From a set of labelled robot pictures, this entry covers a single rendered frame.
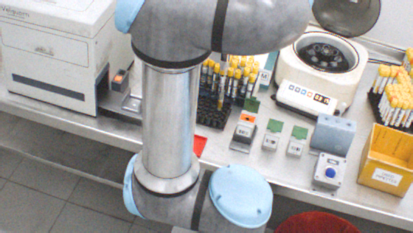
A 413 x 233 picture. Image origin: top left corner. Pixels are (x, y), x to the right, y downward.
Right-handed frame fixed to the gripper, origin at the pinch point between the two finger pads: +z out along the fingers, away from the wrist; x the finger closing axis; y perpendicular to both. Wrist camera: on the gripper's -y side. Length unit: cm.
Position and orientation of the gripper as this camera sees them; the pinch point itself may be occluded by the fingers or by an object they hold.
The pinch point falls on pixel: (226, 65)
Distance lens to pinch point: 135.2
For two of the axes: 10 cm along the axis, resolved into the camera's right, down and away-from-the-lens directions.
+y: -9.6, -2.7, 1.2
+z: -1.1, 7.1, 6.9
